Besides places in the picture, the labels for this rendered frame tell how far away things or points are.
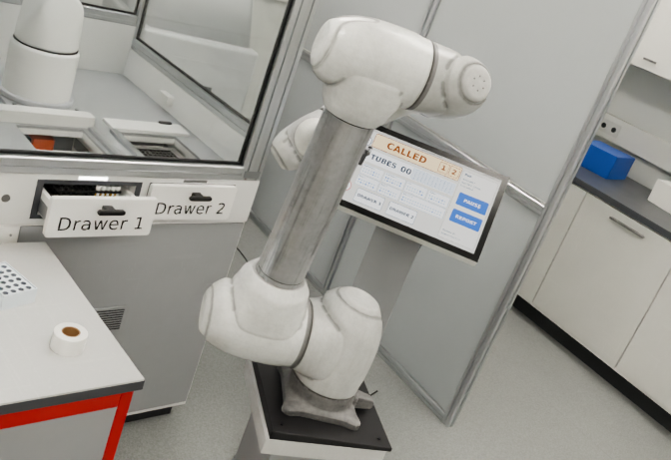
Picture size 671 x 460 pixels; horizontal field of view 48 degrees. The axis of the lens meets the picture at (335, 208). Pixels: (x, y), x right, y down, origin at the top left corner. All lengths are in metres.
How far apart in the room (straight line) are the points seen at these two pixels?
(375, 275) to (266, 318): 1.05
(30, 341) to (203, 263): 0.84
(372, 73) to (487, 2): 2.06
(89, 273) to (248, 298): 0.82
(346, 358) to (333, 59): 0.65
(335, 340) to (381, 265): 0.95
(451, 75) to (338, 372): 0.68
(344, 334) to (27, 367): 0.64
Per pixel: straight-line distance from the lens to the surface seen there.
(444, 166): 2.47
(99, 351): 1.75
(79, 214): 2.01
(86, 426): 1.73
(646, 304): 4.25
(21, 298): 1.83
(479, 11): 3.36
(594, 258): 4.40
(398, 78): 1.33
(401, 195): 2.41
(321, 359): 1.62
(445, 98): 1.37
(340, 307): 1.61
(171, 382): 2.70
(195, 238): 2.37
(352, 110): 1.34
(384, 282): 2.55
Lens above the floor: 1.76
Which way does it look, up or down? 20 degrees down
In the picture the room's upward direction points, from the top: 20 degrees clockwise
